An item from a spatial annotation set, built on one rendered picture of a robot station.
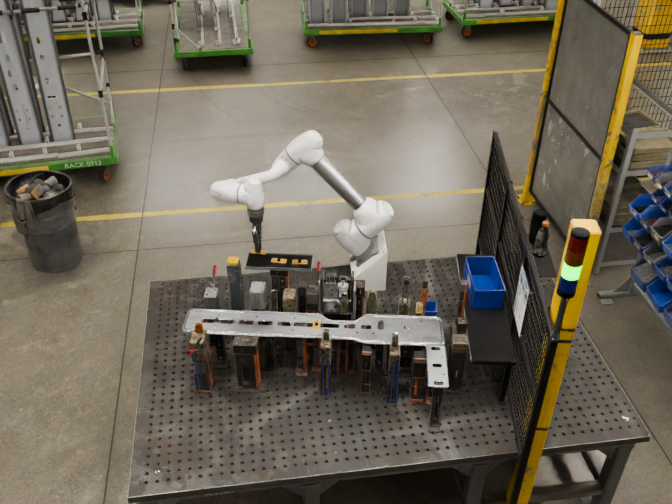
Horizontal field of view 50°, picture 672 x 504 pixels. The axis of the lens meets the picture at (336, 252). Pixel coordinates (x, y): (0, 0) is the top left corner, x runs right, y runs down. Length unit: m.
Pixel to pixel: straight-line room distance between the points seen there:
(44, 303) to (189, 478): 2.68
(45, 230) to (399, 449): 3.42
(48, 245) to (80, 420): 1.65
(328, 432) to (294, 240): 2.78
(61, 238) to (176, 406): 2.47
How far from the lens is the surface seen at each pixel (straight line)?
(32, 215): 5.83
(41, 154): 7.33
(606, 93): 5.48
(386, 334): 3.78
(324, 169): 4.21
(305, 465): 3.61
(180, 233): 6.39
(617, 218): 5.95
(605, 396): 4.13
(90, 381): 5.17
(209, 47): 9.62
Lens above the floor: 3.55
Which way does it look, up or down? 36 degrees down
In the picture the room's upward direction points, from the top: straight up
